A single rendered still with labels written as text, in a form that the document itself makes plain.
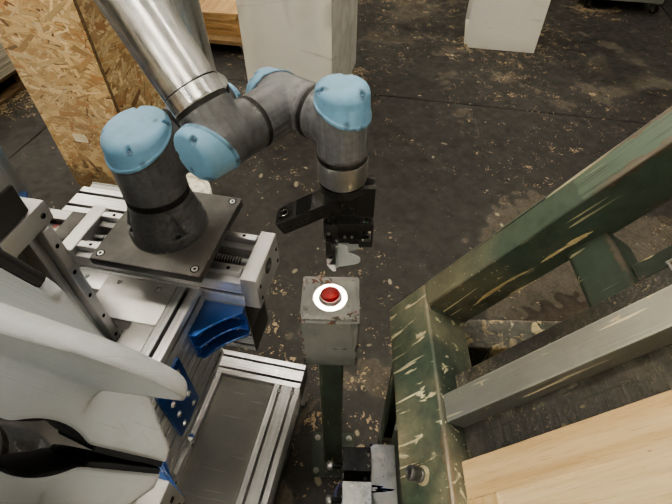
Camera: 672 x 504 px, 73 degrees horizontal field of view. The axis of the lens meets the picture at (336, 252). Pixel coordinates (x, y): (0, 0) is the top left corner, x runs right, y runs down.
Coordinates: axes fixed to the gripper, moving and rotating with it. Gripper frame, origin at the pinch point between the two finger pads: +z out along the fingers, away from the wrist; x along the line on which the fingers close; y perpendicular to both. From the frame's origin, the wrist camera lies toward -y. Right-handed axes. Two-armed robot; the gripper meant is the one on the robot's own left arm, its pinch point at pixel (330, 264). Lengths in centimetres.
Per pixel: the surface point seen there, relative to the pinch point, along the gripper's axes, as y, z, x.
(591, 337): 36.6, -9.8, -21.0
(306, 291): -5.1, 10.2, 1.5
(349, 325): 3.8, 11.3, -5.8
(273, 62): -43, 61, 217
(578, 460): 33.5, -1.6, -34.5
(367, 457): 7.6, 27.0, -25.3
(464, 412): 22.9, 9.8, -23.5
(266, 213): -40, 103, 126
